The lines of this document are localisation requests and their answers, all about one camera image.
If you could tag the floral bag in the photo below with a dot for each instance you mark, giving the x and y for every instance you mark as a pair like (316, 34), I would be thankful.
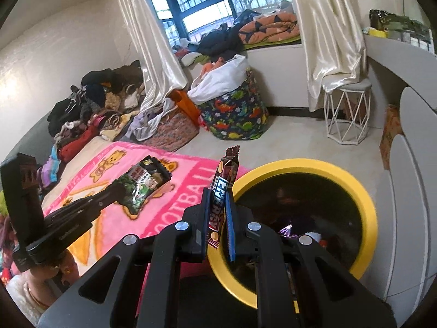
(174, 131)

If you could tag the lavender cloth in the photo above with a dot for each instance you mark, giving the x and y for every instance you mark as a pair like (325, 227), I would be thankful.
(146, 123)

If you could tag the purple snack wrapper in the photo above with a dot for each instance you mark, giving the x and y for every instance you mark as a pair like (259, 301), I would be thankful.
(286, 231)

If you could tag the orange patterned quilt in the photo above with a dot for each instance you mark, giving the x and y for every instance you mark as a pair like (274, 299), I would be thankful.
(269, 27)

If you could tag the yellow rimmed black bin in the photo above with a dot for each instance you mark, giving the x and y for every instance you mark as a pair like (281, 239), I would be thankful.
(307, 167)

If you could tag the camouflage bag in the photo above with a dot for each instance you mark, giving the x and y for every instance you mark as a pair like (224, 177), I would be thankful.
(396, 24)

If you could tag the white bag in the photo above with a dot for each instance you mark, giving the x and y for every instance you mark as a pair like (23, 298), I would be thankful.
(222, 80)

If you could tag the grey headboard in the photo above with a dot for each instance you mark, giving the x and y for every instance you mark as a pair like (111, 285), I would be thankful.
(34, 133)

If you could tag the yellow box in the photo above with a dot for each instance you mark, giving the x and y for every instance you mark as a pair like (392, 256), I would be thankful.
(377, 33)

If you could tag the white paper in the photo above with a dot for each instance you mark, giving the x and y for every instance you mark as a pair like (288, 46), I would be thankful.
(312, 237)

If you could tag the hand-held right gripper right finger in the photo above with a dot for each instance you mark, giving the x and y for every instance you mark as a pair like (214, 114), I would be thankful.
(231, 232)

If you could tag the cardboard box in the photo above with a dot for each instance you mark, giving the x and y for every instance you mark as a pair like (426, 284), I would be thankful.
(391, 136)

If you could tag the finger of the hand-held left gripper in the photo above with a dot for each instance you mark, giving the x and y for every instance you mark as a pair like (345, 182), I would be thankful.
(95, 209)
(102, 194)

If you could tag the green mat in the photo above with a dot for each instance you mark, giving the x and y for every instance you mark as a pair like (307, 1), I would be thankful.
(273, 43)

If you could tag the person's left forearm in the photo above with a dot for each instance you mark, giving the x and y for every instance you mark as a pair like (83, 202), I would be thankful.
(24, 297)

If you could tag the person's left hand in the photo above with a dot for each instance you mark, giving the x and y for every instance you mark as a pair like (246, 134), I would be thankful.
(61, 266)

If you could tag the black jacket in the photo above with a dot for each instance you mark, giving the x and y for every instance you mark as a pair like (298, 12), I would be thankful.
(218, 41)

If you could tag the pile of clothes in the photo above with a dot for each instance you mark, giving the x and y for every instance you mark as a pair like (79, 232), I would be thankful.
(99, 95)

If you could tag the white cloth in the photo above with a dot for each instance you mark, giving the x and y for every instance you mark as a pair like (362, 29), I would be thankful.
(190, 59)

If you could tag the red garment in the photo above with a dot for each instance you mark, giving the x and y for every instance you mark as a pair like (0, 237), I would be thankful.
(76, 145)

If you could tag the pink printed blanket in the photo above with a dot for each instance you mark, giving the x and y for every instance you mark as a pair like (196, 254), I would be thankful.
(191, 177)

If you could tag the orange cloth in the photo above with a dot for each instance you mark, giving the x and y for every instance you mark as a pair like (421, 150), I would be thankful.
(211, 66)

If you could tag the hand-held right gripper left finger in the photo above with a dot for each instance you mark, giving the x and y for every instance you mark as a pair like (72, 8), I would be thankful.
(198, 218)

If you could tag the cream satin curtain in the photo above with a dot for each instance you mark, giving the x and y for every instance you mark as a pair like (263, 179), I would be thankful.
(146, 41)
(324, 34)

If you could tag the green snack packet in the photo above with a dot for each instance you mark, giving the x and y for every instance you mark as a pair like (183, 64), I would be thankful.
(146, 181)

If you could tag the dinosaur print basket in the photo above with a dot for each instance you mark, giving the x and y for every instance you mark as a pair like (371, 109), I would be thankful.
(235, 119)

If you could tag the white desk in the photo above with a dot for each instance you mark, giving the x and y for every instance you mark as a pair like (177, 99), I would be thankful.
(392, 54)

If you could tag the dark red snack bar wrapper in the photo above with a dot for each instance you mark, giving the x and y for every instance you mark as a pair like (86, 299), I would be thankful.
(218, 191)

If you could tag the barred window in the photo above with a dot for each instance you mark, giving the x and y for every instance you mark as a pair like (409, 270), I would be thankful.
(211, 0)

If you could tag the beige bed sheet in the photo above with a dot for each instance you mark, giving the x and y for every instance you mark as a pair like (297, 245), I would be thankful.
(82, 164)

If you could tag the striped blue purple cloth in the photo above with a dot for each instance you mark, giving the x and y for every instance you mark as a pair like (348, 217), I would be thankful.
(51, 172)

